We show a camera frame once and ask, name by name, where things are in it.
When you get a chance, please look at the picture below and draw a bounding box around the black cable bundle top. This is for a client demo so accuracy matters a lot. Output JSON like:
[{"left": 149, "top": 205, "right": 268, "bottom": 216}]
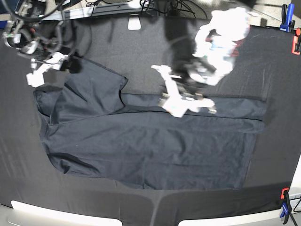
[{"left": 138, "top": 0, "right": 209, "bottom": 19}]

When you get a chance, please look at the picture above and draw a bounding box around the red clamp right edge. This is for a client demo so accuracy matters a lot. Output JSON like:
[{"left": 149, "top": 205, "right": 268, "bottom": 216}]
[{"left": 292, "top": 28, "right": 301, "bottom": 55}]

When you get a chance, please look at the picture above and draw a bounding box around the dark navy t-shirt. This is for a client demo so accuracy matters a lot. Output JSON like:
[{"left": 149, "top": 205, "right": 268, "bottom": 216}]
[{"left": 34, "top": 59, "right": 266, "bottom": 190}]

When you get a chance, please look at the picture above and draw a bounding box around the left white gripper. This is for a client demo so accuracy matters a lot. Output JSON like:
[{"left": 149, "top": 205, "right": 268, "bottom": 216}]
[{"left": 151, "top": 65, "right": 217, "bottom": 118}]

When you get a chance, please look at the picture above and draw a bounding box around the blue orange clamp bottom right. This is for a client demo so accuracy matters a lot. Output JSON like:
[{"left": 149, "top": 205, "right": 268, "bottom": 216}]
[{"left": 279, "top": 187, "right": 298, "bottom": 226}]

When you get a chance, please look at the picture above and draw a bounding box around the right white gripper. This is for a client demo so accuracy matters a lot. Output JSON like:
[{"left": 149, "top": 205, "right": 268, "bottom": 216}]
[{"left": 26, "top": 53, "right": 82, "bottom": 88}]

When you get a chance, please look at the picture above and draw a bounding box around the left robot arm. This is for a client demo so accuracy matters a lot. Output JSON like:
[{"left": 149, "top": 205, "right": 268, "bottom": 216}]
[{"left": 152, "top": 5, "right": 251, "bottom": 118}]

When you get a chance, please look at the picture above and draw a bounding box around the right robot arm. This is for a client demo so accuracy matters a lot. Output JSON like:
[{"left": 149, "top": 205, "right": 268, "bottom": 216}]
[{"left": 1, "top": 0, "right": 80, "bottom": 88}]

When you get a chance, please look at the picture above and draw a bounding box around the white tag on cloth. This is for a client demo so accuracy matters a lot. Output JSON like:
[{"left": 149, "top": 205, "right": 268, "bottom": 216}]
[{"left": 127, "top": 14, "right": 142, "bottom": 31}]

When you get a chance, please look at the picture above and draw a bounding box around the blue clamp top right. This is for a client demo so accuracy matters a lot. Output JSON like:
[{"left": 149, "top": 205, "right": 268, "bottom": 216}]
[{"left": 279, "top": 3, "right": 295, "bottom": 32}]

